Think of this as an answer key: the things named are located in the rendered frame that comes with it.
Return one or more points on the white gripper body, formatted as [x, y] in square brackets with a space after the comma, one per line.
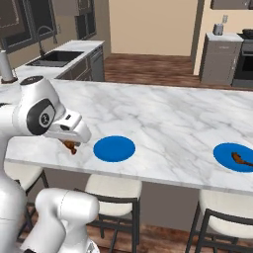
[74, 132]

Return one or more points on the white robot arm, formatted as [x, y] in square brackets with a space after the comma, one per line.
[13, 204]

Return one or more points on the blue round plate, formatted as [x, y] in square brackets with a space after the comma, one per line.
[227, 158]
[114, 149]

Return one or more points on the grey base cupboard run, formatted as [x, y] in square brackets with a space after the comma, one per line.
[89, 67]

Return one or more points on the cream cushioned bar stool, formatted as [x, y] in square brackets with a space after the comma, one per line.
[113, 191]
[21, 174]
[227, 214]

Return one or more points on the black kitchen sink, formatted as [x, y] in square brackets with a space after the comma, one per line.
[56, 58]

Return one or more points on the white paper towel roll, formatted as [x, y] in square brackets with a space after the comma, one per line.
[5, 67]

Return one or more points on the dark curved tap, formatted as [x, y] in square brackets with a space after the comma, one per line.
[40, 36]

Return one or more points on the dark framed window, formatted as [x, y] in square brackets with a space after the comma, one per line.
[85, 19]
[26, 23]

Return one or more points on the grey canister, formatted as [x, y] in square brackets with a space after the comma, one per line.
[218, 29]

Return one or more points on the dark oven with hob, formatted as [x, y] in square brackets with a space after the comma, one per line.
[244, 62]

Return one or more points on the white wall socket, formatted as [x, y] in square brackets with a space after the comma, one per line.
[225, 18]

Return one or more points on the grey wall cupboard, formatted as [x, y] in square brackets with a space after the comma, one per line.
[230, 4]

